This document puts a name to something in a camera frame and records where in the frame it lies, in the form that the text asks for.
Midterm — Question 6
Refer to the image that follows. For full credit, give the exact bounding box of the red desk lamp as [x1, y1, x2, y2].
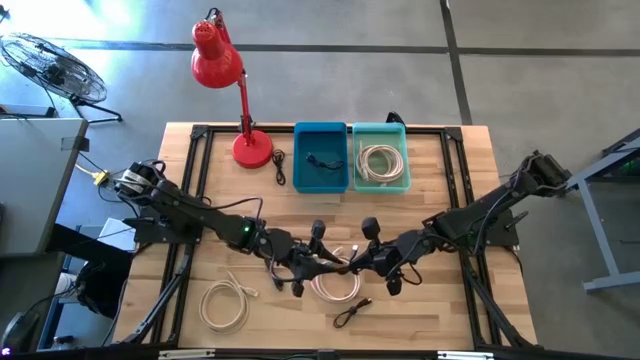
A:
[190, 6, 275, 170]

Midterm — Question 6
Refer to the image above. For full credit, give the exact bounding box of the blue plastic bin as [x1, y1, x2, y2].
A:
[292, 121, 350, 195]

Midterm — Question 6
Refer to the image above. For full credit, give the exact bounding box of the silver metal bracket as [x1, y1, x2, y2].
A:
[157, 348, 217, 360]
[436, 350, 495, 360]

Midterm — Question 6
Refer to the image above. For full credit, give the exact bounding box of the white box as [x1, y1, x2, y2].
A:
[97, 217, 137, 252]

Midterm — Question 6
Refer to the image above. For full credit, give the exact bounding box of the teal plastic bin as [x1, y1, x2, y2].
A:
[351, 122, 413, 195]

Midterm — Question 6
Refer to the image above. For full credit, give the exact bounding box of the black metal table frame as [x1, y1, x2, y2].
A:
[119, 123, 539, 351]

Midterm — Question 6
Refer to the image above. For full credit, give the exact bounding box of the right gripper black wire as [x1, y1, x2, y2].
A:
[399, 263, 424, 287]

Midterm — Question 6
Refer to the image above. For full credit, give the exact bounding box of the white USB cable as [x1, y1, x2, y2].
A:
[198, 270, 260, 336]
[308, 243, 363, 305]
[355, 140, 406, 184]

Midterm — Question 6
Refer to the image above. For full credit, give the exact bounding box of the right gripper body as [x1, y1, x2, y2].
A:
[360, 216, 407, 298]

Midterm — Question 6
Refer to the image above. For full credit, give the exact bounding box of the grey metal table frame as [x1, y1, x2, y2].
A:
[552, 127, 640, 294]

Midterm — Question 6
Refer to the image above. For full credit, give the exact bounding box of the black looped USB cable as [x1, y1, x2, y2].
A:
[304, 151, 346, 172]

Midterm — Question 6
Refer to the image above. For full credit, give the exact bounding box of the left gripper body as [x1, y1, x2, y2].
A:
[272, 219, 327, 299]

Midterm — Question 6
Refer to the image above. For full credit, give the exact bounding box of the black floor fan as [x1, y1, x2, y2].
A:
[0, 32, 124, 125]

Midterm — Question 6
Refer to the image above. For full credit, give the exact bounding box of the black floor equipment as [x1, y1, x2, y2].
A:
[44, 222, 139, 321]

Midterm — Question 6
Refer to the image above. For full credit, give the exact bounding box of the black device with LED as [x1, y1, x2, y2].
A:
[0, 310, 41, 357]

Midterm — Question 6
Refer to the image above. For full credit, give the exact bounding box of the grey side table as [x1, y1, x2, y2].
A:
[0, 115, 90, 257]

